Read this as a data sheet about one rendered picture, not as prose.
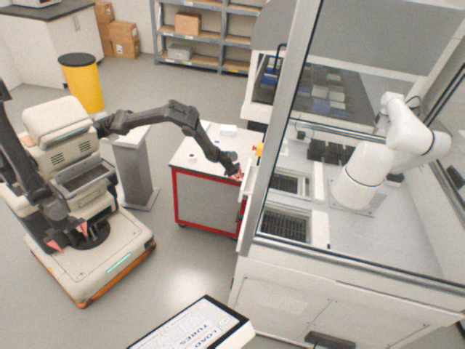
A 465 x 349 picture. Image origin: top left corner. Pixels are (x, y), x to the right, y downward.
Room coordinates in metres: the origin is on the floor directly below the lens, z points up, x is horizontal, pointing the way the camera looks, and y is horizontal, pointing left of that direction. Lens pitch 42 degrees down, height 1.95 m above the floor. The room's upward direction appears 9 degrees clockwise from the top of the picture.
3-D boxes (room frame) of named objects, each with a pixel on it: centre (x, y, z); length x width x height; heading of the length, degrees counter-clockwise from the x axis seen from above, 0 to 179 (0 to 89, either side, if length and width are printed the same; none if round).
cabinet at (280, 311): (1.04, -0.60, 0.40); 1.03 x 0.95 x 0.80; 173
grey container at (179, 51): (5.01, 1.33, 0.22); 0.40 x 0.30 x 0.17; 89
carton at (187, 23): (5.02, 1.18, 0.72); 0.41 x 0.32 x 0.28; 89
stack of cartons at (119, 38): (5.05, 2.59, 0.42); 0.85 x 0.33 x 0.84; 89
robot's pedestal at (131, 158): (1.60, 0.86, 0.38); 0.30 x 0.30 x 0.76; 89
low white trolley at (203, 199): (1.58, 0.13, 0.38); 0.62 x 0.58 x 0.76; 173
